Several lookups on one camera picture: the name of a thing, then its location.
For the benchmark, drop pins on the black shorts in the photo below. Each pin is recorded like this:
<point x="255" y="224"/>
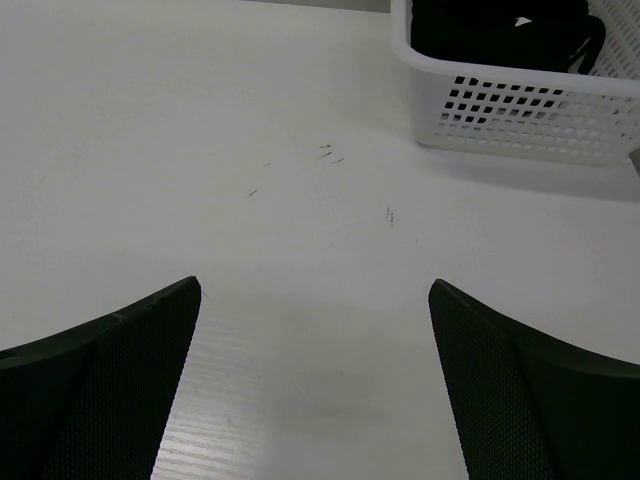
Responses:
<point x="552" y="36"/>

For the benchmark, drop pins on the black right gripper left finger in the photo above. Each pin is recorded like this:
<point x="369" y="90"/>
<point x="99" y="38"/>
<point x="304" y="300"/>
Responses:
<point x="93" y="401"/>

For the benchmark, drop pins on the white plastic basket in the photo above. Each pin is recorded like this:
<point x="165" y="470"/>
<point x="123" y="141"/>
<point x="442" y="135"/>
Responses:
<point x="583" y="119"/>

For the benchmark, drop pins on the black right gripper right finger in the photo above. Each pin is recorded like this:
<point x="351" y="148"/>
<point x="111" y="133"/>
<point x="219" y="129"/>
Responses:
<point x="527" y="405"/>

